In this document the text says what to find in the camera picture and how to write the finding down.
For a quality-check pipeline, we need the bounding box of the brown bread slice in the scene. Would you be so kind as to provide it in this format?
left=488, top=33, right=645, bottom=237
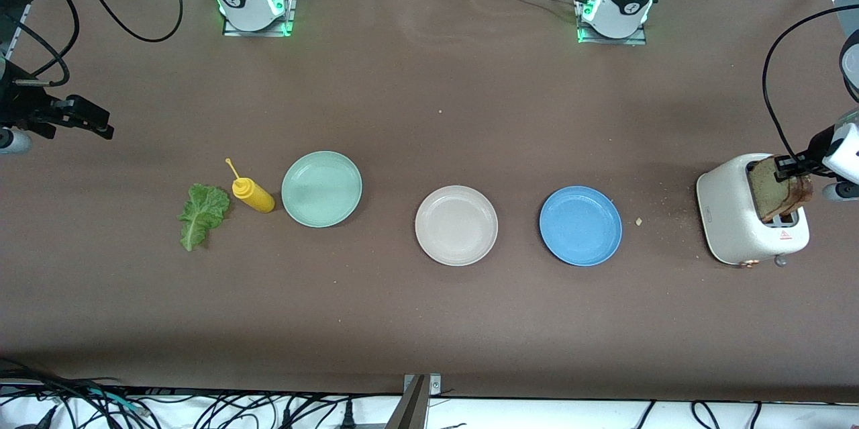
left=748, top=156, right=796, bottom=222
left=787, top=174, right=815, bottom=211

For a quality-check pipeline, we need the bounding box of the yellow mustard squeeze bottle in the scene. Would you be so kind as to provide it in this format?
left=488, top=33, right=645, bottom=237
left=225, top=158, right=276, bottom=214

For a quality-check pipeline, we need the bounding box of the blue plate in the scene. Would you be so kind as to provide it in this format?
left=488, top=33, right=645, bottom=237
left=539, top=185, right=623, bottom=267

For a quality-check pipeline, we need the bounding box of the pale green plate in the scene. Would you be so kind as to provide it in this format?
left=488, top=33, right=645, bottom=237
left=281, top=150, right=364, bottom=228

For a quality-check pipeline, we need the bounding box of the beige plate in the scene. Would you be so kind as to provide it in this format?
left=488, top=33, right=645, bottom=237
left=414, top=185, right=499, bottom=267

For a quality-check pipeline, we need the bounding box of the white toaster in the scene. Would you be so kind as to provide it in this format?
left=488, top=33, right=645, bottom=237
left=696, top=152, right=811, bottom=269

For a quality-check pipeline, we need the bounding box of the green lettuce leaf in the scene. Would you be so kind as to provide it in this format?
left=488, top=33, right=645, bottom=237
left=178, top=183, right=232, bottom=252

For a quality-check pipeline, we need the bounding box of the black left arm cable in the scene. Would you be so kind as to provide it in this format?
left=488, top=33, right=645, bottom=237
left=762, top=5, right=859, bottom=164

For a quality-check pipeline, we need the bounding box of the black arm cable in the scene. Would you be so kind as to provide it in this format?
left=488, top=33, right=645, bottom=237
left=0, top=0, right=183, bottom=87
left=762, top=5, right=859, bottom=164

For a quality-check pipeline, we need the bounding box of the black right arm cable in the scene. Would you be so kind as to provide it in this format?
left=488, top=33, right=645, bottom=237
left=0, top=0, right=183, bottom=87

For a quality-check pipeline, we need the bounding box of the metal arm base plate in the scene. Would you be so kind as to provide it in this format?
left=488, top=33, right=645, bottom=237
left=221, top=0, right=297, bottom=38
left=576, top=0, right=648, bottom=46

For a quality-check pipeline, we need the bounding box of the black cable loop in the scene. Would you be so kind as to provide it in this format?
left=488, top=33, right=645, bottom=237
left=691, top=401, right=722, bottom=429

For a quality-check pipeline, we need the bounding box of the teal cable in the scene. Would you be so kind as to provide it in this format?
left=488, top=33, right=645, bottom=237
left=84, top=387, right=148, bottom=415

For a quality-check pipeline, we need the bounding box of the black cable bundle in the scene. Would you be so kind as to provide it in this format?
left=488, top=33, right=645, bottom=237
left=0, top=356, right=403, bottom=429

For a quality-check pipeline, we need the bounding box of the metal table edge bracket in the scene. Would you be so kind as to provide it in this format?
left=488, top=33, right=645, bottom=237
left=386, top=373, right=442, bottom=429

